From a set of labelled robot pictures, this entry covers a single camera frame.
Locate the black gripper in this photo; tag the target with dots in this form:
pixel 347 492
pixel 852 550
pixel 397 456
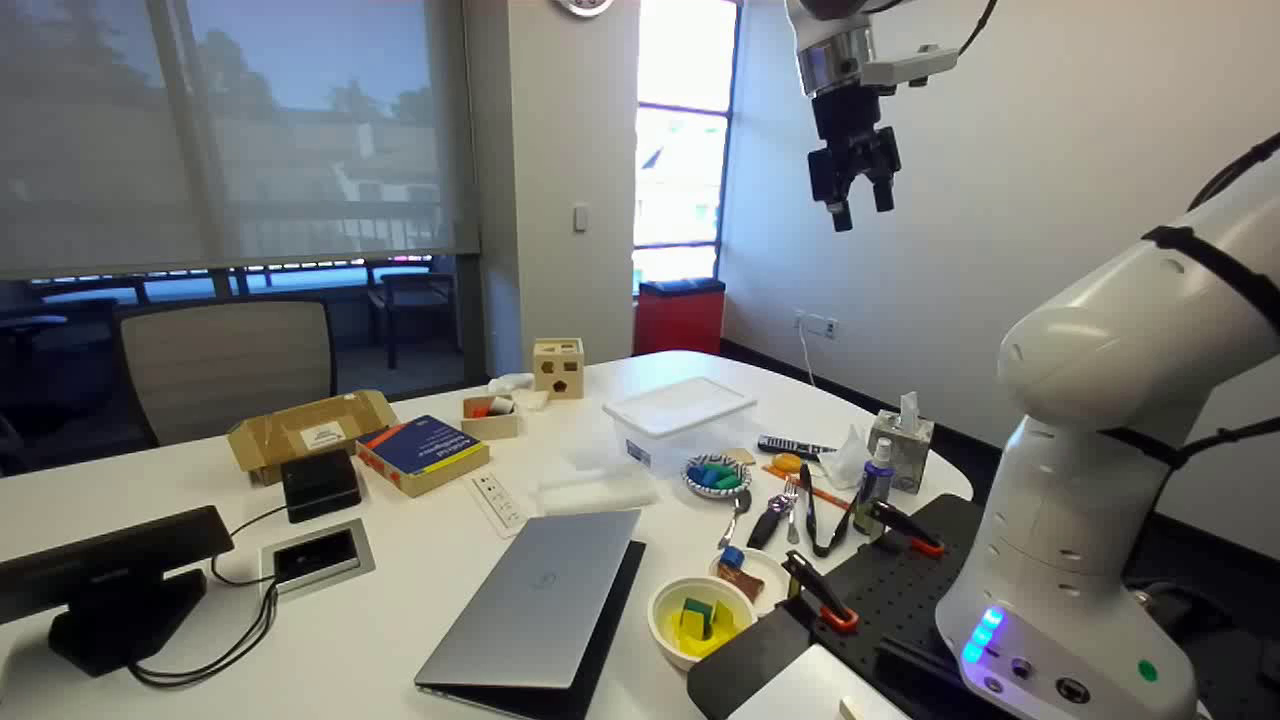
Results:
pixel 852 142

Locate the grey laptop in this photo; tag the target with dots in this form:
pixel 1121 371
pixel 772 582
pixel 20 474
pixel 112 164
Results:
pixel 539 632

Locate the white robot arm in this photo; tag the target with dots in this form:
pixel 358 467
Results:
pixel 1111 382

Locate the red bin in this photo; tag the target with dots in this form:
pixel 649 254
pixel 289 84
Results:
pixel 679 315

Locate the grey tissue box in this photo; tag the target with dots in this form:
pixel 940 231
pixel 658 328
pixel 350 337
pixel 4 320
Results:
pixel 908 438

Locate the clear plastic lidded container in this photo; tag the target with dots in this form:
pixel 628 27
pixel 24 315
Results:
pixel 683 421

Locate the black orange clamp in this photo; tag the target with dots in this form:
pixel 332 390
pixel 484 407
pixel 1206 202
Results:
pixel 831 607
pixel 908 530

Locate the small bowl with blue blocks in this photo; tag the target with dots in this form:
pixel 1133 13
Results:
pixel 713 477

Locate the wooden shape sorter cube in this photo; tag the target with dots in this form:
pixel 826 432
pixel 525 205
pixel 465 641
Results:
pixel 559 364

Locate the black mounting plate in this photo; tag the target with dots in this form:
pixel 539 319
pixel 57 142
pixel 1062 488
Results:
pixel 895 648

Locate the yellow bowl with blocks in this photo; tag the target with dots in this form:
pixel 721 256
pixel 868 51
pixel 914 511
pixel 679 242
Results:
pixel 693 616

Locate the white remote control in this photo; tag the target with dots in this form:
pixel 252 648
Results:
pixel 502 511

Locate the blue and yellow book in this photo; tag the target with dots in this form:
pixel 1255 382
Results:
pixel 420 455

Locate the cardboard box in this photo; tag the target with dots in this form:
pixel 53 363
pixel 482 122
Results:
pixel 269 442

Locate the black small box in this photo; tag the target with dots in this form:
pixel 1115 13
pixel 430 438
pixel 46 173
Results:
pixel 317 486

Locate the table power outlet plate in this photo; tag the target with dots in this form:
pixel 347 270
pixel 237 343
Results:
pixel 317 556

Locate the grey office chair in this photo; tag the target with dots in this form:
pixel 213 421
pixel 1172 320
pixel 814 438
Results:
pixel 199 371

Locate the black conference speaker bar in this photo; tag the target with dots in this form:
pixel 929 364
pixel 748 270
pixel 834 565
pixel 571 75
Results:
pixel 117 595

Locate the wall light switch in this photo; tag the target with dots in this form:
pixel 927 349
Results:
pixel 579 219

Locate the wall clock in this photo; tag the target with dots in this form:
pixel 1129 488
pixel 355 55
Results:
pixel 586 9

